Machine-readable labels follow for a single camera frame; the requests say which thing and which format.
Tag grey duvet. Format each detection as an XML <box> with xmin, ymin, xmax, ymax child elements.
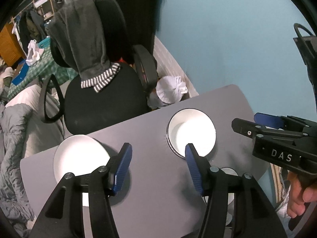
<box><xmin>0</xmin><ymin>103</ymin><xmax>35</xmax><ymax>228</ymax></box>

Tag wooden wardrobe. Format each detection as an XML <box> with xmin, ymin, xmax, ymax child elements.
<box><xmin>0</xmin><ymin>23</ymin><xmax>27</xmax><ymax>66</ymax></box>

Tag dark clothes on rack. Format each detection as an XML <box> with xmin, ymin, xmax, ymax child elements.
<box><xmin>18</xmin><ymin>10</ymin><xmax>46</xmax><ymax>42</ymax></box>

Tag flat blue box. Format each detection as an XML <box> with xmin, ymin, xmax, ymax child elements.
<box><xmin>11</xmin><ymin>63</ymin><xmax>29</xmax><ymax>85</ymax></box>

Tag white plastic bag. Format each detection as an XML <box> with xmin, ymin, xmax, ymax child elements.
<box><xmin>26</xmin><ymin>40</ymin><xmax>41</xmax><ymax>66</ymax></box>

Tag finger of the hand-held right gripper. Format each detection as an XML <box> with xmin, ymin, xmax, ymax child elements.
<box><xmin>254</xmin><ymin>112</ymin><xmax>289</xmax><ymax>130</ymax></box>
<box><xmin>231</xmin><ymin>118</ymin><xmax>306</xmax><ymax>140</ymax></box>

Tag black hanging jackets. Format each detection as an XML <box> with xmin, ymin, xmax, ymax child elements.
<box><xmin>87</xmin><ymin>0</ymin><xmax>167</xmax><ymax>62</ymax></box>

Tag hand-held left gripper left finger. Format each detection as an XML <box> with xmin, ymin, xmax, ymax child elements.
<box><xmin>28</xmin><ymin>142</ymin><xmax>133</xmax><ymax>238</ymax></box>

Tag teal labelled box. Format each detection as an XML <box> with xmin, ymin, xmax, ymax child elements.
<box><xmin>36</xmin><ymin>37</ymin><xmax>51</xmax><ymax>49</ymax></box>

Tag green checkered cloth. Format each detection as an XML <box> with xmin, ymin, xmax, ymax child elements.
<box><xmin>6</xmin><ymin>36</ymin><xmax>79</xmax><ymax>100</ymax></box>

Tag grey hooded sweater striped cuffs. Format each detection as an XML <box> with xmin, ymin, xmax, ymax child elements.
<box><xmin>46</xmin><ymin>0</ymin><xmax>122</xmax><ymax>94</ymax></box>

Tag white mattress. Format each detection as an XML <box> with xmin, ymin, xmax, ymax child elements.
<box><xmin>5</xmin><ymin>84</ymin><xmax>66</xmax><ymax>159</ymax></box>

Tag white tied bag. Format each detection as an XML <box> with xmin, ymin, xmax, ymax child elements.
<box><xmin>147</xmin><ymin>76</ymin><xmax>189</xmax><ymax>110</ymax></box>

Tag beige cloth bundle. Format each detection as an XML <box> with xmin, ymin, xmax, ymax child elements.
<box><xmin>0</xmin><ymin>66</ymin><xmax>14</xmax><ymax>88</ymax></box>

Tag white shelf unit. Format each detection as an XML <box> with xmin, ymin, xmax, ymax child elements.
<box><xmin>32</xmin><ymin>0</ymin><xmax>56</xmax><ymax>23</ymax></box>

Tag person's right hand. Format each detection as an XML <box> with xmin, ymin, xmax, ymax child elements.
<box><xmin>287</xmin><ymin>172</ymin><xmax>317</xmax><ymax>219</ymax></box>

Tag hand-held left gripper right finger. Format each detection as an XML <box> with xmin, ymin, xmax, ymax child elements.
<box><xmin>185</xmin><ymin>143</ymin><xmax>289</xmax><ymax>238</ymax></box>

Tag black office chair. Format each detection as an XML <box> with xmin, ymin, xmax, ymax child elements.
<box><xmin>38</xmin><ymin>0</ymin><xmax>159</xmax><ymax>136</ymax></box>

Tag white shirt on rack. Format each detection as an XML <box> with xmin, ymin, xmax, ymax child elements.
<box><xmin>11</xmin><ymin>22</ymin><xmax>22</xmax><ymax>41</ymax></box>

